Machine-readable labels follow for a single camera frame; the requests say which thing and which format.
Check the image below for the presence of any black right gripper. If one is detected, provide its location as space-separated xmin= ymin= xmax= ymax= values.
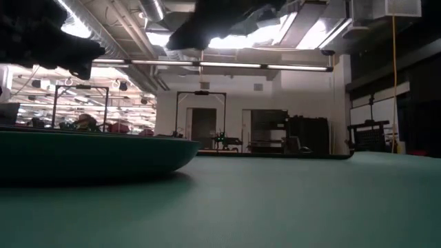
xmin=167 ymin=0 xmax=289 ymax=51

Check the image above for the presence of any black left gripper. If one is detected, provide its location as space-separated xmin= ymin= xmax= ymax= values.
xmin=0 ymin=0 xmax=106 ymax=81

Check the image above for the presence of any long ceiling light strip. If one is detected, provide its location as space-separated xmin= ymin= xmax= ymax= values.
xmin=92 ymin=58 xmax=334 ymax=72

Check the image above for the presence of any person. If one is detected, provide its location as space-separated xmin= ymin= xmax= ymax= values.
xmin=74 ymin=113 xmax=101 ymax=134

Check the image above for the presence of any large dark green plate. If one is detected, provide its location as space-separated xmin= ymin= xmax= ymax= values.
xmin=0 ymin=124 xmax=201 ymax=183

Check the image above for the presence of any dark door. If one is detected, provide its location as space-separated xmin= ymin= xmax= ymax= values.
xmin=185 ymin=107 xmax=218 ymax=151

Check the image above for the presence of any dark metal shelf unit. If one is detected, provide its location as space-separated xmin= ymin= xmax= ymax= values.
xmin=249 ymin=109 xmax=289 ymax=154

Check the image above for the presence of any black bench equipment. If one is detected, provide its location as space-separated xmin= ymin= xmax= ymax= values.
xmin=158 ymin=130 xmax=189 ymax=140

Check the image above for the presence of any black robot station with lights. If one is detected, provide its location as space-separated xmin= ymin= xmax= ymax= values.
xmin=210 ymin=131 xmax=244 ymax=153

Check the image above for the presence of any black cabinet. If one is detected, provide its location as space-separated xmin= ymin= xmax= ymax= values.
xmin=287 ymin=116 xmax=330 ymax=156

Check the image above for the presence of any white ceiling air unit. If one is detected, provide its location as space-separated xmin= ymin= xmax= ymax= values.
xmin=351 ymin=0 xmax=423 ymax=21

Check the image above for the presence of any black equipment cart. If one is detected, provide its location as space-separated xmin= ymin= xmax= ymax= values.
xmin=347 ymin=94 xmax=391 ymax=153

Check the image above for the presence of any green table mat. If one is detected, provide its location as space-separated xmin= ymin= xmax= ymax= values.
xmin=0 ymin=151 xmax=441 ymax=248

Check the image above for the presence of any black gantry frame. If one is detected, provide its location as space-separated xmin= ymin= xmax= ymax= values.
xmin=174 ymin=90 xmax=227 ymax=152
xmin=50 ymin=84 xmax=110 ymax=133

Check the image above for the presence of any silver round air duct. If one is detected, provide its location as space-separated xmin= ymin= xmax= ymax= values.
xmin=139 ymin=0 xmax=166 ymax=22

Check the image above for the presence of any yellow cable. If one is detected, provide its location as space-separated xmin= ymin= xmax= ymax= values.
xmin=391 ymin=15 xmax=398 ymax=154

